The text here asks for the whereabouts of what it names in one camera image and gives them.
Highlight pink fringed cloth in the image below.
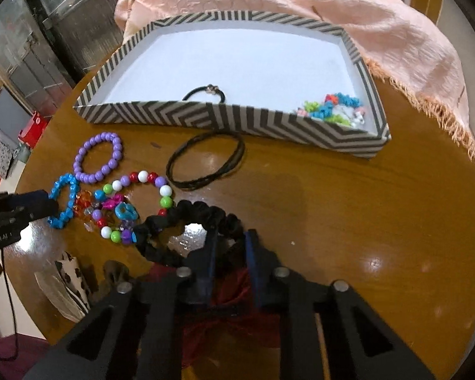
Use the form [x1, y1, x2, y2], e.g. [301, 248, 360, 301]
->
[114, 0, 475, 165]

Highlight thin black hair bands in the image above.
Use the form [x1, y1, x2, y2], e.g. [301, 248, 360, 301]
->
[166, 130, 246, 191]

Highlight multicolour bead bracelet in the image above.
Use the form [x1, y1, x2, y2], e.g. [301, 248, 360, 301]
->
[93, 170, 175, 246]

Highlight black scrunchie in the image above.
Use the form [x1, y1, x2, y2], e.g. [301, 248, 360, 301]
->
[135, 200, 248, 268]

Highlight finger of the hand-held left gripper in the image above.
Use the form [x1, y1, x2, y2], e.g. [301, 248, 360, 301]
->
[8, 189, 52, 207]
[9, 199, 61, 225]

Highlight red velvet bow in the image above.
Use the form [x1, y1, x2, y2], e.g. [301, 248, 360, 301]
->
[146, 263, 286, 369]

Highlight person's maroon clothing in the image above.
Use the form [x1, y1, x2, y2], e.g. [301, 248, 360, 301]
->
[0, 332, 50, 380]

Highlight red box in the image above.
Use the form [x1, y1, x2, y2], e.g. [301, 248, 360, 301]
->
[19, 111, 49, 149]

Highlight black hair tie with bead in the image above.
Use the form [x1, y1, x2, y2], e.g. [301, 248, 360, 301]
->
[181, 84, 226, 104]

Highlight blue bead bracelet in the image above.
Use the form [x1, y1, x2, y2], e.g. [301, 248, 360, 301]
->
[47, 173, 80, 230]

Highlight orange clear bead bracelet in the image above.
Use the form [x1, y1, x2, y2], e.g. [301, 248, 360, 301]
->
[73, 190, 104, 232]

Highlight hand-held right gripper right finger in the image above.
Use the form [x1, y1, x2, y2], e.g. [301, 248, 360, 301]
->
[243, 227, 436, 380]

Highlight brown scrunchie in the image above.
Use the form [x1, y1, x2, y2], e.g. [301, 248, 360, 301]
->
[103, 260, 129, 289]

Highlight striped cardboard box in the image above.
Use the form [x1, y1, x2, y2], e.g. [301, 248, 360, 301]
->
[73, 10, 392, 159]

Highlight purple bead bracelet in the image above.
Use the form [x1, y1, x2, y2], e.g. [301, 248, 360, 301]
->
[74, 132, 124, 185]

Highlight metal framed glass door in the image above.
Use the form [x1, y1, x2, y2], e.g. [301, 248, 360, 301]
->
[24, 0, 143, 84]

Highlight turquoise bead charm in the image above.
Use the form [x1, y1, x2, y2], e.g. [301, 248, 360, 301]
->
[116, 203, 138, 222]

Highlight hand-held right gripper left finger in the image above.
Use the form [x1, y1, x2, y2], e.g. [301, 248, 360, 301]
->
[24, 227, 219, 380]

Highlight leopard print bow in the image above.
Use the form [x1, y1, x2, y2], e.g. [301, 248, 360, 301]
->
[34, 251, 92, 323]

